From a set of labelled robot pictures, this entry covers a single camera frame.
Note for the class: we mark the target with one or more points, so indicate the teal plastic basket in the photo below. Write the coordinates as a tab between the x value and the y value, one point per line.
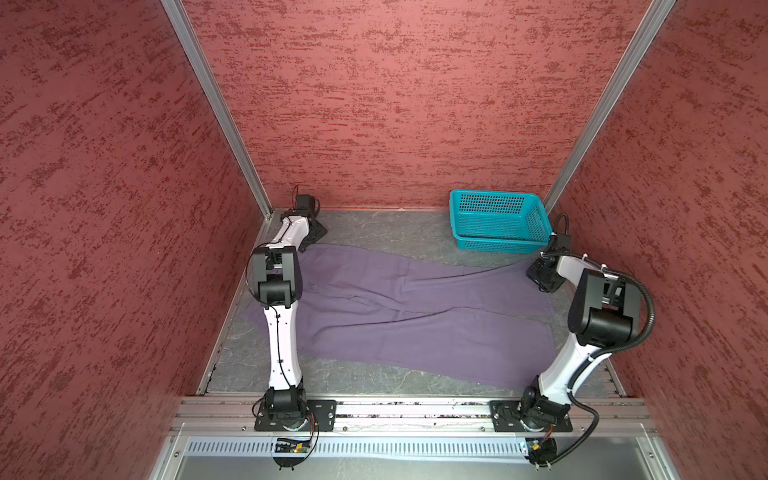
498	222

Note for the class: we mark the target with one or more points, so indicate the front aluminium rail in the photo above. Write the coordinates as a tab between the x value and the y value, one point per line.
463	416

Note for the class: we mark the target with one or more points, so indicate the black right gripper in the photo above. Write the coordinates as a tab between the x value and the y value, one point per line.
533	274

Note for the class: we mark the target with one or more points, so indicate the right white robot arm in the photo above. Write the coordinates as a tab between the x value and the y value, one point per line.
604	313

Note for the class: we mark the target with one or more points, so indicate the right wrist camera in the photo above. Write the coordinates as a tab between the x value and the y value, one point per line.
558	244

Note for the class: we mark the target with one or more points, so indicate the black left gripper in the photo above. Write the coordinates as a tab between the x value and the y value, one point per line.
320	231

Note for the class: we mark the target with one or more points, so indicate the right connector board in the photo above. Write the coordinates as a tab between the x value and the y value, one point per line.
541	452

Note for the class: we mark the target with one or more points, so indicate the aluminium corner post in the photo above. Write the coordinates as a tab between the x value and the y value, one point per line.
189	41
637	47

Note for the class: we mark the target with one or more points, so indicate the right aluminium corner post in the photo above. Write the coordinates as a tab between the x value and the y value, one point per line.
637	47

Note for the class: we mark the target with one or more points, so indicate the connector board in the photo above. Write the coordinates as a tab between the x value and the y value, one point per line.
289	453
541	452

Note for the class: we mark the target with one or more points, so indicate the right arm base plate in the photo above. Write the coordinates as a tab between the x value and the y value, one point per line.
504	417

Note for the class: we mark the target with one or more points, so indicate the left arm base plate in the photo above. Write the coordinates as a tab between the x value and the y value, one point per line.
319	416

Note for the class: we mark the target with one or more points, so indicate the left aluminium corner post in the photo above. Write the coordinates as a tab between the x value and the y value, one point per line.
189	41

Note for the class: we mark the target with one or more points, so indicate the slotted cable duct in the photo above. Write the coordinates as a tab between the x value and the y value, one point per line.
429	448

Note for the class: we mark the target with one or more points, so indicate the purple trousers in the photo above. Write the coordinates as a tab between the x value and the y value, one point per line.
485	326

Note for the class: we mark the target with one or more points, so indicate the left connector board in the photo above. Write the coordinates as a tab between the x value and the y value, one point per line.
289	453

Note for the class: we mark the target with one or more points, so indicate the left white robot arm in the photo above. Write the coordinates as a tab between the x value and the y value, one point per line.
274	280

